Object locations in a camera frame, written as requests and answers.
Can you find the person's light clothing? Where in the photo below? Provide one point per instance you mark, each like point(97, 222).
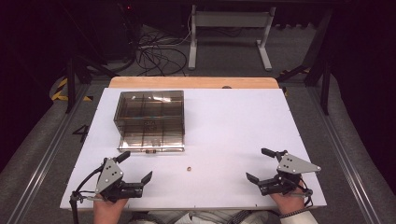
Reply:
point(199, 218)

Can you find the person's left hand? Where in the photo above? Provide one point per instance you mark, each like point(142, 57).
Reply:
point(107, 211)

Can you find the black metal stand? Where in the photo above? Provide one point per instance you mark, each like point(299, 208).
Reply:
point(71, 84)
point(325, 81)

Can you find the white metal stand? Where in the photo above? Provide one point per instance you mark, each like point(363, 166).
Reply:
point(230, 19)

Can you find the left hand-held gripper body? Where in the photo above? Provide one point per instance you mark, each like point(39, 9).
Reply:
point(109, 175)

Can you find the wooden table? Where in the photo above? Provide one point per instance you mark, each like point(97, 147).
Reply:
point(193, 82)

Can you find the white board sheet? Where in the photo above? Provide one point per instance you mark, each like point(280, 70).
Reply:
point(233, 130)

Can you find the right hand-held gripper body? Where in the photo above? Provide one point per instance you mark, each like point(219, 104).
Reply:
point(294, 165)

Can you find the aluminium floor rail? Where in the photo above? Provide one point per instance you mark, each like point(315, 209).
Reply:
point(345, 161)
point(43, 161)

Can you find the person's right hand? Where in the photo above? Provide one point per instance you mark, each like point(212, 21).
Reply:
point(288, 202)

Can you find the transparent brown drawer box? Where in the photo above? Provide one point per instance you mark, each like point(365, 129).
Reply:
point(149, 121)

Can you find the black equipment cabinet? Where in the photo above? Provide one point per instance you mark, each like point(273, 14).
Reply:
point(120, 28)

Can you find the yellow black hazard tape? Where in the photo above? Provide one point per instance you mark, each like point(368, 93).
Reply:
point(59, 90)

